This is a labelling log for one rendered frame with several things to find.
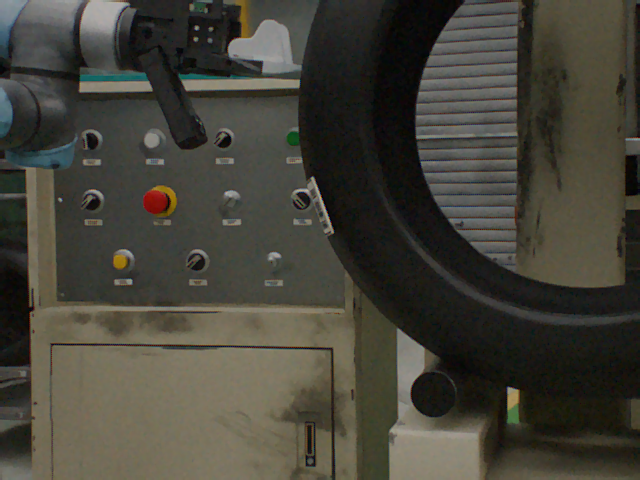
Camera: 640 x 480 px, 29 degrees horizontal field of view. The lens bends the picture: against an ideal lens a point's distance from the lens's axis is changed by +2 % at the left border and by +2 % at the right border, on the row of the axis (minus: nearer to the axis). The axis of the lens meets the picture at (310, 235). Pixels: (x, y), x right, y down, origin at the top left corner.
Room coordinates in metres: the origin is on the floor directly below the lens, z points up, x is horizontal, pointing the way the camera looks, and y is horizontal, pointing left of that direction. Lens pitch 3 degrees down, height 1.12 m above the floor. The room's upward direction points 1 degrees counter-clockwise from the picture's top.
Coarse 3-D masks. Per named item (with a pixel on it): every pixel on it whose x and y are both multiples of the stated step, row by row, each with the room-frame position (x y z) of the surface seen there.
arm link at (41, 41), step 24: (0, 0) 1.40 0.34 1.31; (24, 0) 1.39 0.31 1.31; (48, 0) 1.39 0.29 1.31; (72, 0) 1.39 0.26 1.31; (0, 24) 1.39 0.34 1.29; (24, 24) 1.38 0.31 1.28; (48, 24) 1.37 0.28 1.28; (72, 24) 1.37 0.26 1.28; (0, 48) 1.40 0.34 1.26; (24, 48) 1.38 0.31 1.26; (48, 48) 1.38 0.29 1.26; (72, 48) 1.37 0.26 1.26; (72, 72) 1.40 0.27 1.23
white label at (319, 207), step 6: (312, 180) 1.22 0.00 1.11; (312, 186) 1.23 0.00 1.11; (312, 192) 1.24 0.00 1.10; (318, 192) 1.22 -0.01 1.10; (312, 198) 1.25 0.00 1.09; (318, 198) 1.22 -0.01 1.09; (318, 204) 1.23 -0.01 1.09; (318, 210) 1.24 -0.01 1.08; (324, 210) 1.21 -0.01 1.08; (318, 216) 1.25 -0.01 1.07; (324, 216) 1.22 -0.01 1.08; (324, 222) 1.23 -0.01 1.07; (330, 222) 1.21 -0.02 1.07; (324, 228) 1.24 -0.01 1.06; (330, 228) 1.21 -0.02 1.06; (330, 234) 1.23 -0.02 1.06
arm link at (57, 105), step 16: (16, 80) 1.39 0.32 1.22; (32, 80) 1.38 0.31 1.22; (48, 80) 1.38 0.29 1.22; (64, 80) 1.39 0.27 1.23; (48, 96) 1.36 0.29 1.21; (64, 96) 1.39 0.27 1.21; (48, 112) 1.35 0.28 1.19; (64, 112) 1.39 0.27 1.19; (48, 128) 1.35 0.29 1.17; (64, 128) 1.39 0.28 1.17; (32, 144) 1.35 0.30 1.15; (48, 144) 1.38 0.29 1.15; (64, 144) 1.39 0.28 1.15; (16, 160) 1.38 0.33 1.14; (32, 160) 1.38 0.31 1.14; (48, 160) 1.38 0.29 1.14; (64, 160) 1.40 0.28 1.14
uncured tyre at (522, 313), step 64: (320, 0) 1.25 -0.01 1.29; (384, 0) 1.20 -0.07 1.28; (448, 0) 1.46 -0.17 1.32; (320, 64) 1.23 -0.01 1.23; (384, 64) 1.47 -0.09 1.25; (320, 128) 1.22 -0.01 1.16; (384, 128) 1.48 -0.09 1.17; (320, 192) 1.24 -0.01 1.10; (384, 192) 1.20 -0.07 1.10; (384, 256) 1.20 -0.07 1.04; (448, 256) 1.46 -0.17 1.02; (448, 320) 1.19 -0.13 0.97; (512, 320) 1.17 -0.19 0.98; (576, 320) 1.15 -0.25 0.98; (512, 384) 1.21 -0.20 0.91; (576, 384) 1.18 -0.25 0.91
